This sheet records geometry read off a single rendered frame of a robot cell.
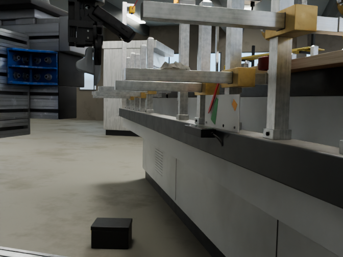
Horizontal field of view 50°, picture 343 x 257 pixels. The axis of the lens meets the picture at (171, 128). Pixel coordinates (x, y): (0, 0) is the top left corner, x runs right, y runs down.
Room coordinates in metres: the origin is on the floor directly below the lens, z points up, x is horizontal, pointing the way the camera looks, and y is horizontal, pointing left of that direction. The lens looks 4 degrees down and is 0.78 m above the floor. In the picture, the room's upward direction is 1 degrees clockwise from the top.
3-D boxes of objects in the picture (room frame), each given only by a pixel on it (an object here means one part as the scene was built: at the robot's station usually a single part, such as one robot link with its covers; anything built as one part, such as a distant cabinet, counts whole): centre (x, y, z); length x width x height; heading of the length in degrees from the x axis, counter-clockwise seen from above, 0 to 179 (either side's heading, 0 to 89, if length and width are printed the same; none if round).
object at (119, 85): (1.23, -0.03, 0.82); 0.43 x 0.03 x 0.04; 104
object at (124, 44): (3.54, 0.43, 1.20); 0.11 x 0.09 x 1.00; 104
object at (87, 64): (0.90, 0.21, 0.86); 0.06 x 0.03 x 0.09; 105
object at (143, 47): (2.50, 0.20, 0.91); 0.03 x 0.03 x 0.48; 14
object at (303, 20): (0.79, -0.24, 0.95); 0.13 x 0.06 x 0.05; 14
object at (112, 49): (8.52, 0.74, 1.01); 1.57 x 1.20 x 2.02; 166
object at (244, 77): (1.03, -0.18, 0.85); 0.13 x 0.06 x 0.05; 14
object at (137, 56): (2.75, 0.26, 0.88); 0.03 x 0.03 x 0.48; 14
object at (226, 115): (1.07, -0.14, 0.75); 0.26 x 0.01 x 0.10; 14
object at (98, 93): (2.44, 0.28, 0.82); 0.43 x 0.03 x 0.04; 104
